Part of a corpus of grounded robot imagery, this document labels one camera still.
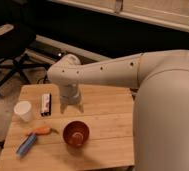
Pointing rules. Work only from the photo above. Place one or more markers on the white window sill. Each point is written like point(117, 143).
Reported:
point(168, 13)

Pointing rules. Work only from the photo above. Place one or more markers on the black and white stapler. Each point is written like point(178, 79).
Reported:
point(46, 104)

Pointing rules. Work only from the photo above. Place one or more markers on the white paper cup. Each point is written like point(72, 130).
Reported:
point(23, 109)

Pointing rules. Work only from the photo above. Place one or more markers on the blue marker pen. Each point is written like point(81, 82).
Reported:
point(26, 145)

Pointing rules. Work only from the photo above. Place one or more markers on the grey baseboard heater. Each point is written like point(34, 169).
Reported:
point(48, 50)

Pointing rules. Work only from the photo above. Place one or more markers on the orange pepper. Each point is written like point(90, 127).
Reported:
point(42, 131)

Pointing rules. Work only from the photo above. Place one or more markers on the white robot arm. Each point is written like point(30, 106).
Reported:
point(161, 107)

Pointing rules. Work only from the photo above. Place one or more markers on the black office chair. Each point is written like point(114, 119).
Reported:
point(14, 40)

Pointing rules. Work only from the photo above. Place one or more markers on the wooden table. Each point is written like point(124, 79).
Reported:
point(107, 112)

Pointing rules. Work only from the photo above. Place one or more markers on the brown ceramic cup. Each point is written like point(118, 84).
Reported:
point(76, 133)

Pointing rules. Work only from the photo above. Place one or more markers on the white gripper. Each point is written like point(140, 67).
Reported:
point(70, 95)

